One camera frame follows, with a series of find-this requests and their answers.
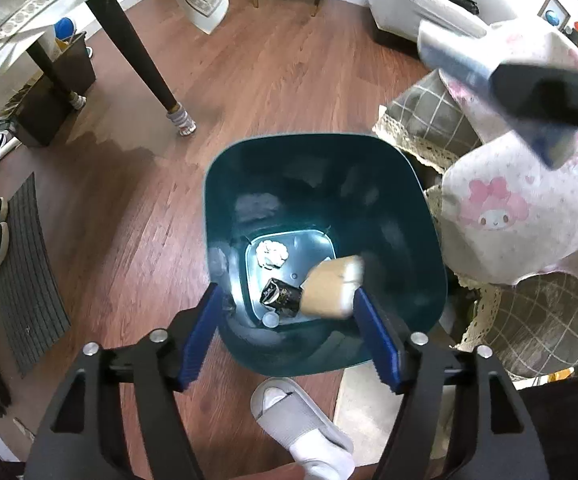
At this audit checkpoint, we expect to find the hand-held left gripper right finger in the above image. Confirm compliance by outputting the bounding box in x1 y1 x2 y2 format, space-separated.
353 287 552 480

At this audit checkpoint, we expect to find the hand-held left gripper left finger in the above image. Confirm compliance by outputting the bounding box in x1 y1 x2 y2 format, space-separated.
24 282 226 480

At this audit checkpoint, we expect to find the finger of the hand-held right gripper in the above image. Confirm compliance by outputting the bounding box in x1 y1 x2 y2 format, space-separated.
416 5 500 86
511 119 578 171

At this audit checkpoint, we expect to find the brown cardboard box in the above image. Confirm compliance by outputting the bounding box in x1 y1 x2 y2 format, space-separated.
300 255 366 319

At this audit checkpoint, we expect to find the black snack packet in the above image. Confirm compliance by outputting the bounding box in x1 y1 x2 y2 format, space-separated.
260 278 304 318

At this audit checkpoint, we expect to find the white paper ball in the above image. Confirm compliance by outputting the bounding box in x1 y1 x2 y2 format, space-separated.
256 240 290 267

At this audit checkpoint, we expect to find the dark teal plastic bin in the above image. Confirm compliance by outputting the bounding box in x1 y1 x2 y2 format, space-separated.
203 132 447 376

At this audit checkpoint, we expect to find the beige rug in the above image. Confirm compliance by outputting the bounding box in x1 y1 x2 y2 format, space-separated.
333 369 406 443

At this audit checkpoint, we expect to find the pink printed tablecloth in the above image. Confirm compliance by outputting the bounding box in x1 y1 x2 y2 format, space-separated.
416 20 578 286

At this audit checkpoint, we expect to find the framed picture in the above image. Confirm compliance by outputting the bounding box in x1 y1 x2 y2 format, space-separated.
539 0 573 29

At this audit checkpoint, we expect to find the grey slipper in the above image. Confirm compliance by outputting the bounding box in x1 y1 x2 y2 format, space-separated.
250 377 356 461

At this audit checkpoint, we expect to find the white sock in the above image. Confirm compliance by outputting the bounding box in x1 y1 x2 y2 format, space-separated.
263 387 356 480

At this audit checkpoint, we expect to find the grey ribbed floor mat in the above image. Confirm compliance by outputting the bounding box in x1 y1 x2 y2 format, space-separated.
0 172 73 379

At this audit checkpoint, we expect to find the striped table leg sock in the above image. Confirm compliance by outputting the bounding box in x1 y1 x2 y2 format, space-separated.
165 106 198 137

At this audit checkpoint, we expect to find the dark table leg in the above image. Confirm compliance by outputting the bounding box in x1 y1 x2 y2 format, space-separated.
86 0 180 113
25 37 77 103

